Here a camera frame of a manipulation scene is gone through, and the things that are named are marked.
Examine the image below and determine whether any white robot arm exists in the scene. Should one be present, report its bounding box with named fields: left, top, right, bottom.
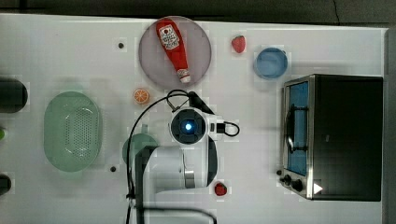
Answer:
left=132, top=106, right=225, bottom=224

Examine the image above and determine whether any silver black toaster oven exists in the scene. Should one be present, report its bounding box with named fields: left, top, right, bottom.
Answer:
left=277, top=74, right=384, bottom=202

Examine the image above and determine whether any orange slice toy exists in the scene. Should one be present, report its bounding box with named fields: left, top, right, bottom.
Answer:
left=133, top=89, right=150, bottom=105

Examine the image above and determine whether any grey round plate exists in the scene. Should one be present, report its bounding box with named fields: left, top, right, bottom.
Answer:
left=138, top=16, right=212, bottom=90

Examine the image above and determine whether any green cup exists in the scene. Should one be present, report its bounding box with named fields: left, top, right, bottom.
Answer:
left=122, top=124, right=158, bottom=162

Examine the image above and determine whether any red strawberry toy top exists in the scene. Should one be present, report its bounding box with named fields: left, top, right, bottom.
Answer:
left=231, top=35, right=247, bottom=53

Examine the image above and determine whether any red strawberry toy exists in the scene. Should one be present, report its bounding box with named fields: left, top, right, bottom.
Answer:
left=231, top=35, right=247, bottom=53
left=214, top=182, right=228, bottom=197

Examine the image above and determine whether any red strawberry toy bottom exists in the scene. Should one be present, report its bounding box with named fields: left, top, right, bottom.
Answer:
left=214, top=182, right=228, bottom=197

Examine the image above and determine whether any blue round bowl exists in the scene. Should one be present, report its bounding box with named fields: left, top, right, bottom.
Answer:
left=253, top=48, right=289, bottom=79

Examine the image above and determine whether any red ketchup bottle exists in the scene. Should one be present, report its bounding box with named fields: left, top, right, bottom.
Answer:
left=156, top=18, right=191, bottom=84

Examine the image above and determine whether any green perforated colander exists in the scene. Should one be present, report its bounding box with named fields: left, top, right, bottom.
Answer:
left=44, top=91, right=103, bottom=173

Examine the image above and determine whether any black cylinder upper left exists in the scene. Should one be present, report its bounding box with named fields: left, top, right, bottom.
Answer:
left=0, top=77, right=28, bottom=113

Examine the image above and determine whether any black cylinder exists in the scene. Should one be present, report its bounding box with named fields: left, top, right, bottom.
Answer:
left=0, top=77, right=28, bottom=113
left=0, top=174, right=12, bottom=195

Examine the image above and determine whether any green object left edge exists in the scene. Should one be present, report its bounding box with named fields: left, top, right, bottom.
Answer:
left=0, top=129, right=6, bottom=140

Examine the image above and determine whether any black cylinder lower left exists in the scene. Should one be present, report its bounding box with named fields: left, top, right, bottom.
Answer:
left=0, top=174, right=12, bottom=195

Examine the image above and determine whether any black camera usb cable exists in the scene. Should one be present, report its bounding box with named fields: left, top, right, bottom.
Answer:
left=216, top=120, right=241, bottom=138

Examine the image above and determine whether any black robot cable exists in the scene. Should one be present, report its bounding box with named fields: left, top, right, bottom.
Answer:
left=125, top=89, right=218, bottom=224

